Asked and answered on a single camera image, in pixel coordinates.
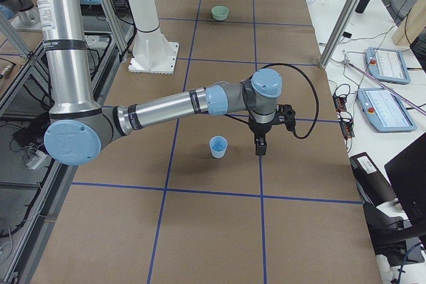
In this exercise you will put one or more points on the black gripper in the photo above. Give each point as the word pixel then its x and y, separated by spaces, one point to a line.
pixel 260 129

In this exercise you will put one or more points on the light blue plastic cup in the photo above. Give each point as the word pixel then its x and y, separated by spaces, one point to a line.
pixel 218 146

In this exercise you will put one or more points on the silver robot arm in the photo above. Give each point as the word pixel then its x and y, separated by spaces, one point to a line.
pixel 80 127

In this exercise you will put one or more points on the near blue teach pendant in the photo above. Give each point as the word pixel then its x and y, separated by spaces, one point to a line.
pixel 384 111

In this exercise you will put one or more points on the blue teach pendant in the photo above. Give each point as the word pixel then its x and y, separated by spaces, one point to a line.
pixel 387 65
pixel 384 111

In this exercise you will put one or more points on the far blue teach pendant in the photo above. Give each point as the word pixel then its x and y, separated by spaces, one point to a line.
pixel 387 65

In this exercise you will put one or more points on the black computer monitor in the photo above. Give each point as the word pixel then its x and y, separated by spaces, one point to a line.
pixel 406 173

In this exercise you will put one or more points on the black office chair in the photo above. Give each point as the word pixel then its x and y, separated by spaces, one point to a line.
pixel 391 235

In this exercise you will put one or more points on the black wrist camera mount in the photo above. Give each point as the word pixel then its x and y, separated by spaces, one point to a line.
pixel 286 116

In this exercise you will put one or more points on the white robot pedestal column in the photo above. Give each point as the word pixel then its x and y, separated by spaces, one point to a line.
pixel 151 51

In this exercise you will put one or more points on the aluminium frame post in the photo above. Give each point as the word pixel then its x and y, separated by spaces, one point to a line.
pixel 337 32

